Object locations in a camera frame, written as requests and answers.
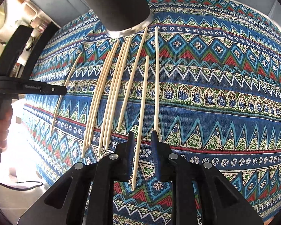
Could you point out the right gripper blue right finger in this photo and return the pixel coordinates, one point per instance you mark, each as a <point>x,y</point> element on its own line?
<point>160,153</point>

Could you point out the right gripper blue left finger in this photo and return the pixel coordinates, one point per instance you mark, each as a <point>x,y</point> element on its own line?
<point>124,164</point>

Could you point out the person's left hand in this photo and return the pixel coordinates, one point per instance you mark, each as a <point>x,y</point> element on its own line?
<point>4,126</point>

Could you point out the wooden chopstick slanted middle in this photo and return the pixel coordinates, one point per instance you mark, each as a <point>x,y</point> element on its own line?
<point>128,88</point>

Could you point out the wooden chopstick left pair right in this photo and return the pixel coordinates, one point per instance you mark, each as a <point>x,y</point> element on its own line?
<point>98,92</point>

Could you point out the wooden chopstick center pair right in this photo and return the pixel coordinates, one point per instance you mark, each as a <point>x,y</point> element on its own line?
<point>110,125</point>

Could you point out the blue patterned tablecloth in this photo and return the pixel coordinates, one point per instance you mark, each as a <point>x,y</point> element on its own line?
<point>219,101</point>

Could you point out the wooden chopstick center pair left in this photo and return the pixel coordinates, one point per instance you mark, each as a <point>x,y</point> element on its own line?
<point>109,98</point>

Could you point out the wooden chopstick center pair middle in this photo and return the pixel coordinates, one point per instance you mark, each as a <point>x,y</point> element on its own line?
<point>105,141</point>

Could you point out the black mesh utensil holder cup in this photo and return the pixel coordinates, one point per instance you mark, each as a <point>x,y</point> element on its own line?
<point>122,17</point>

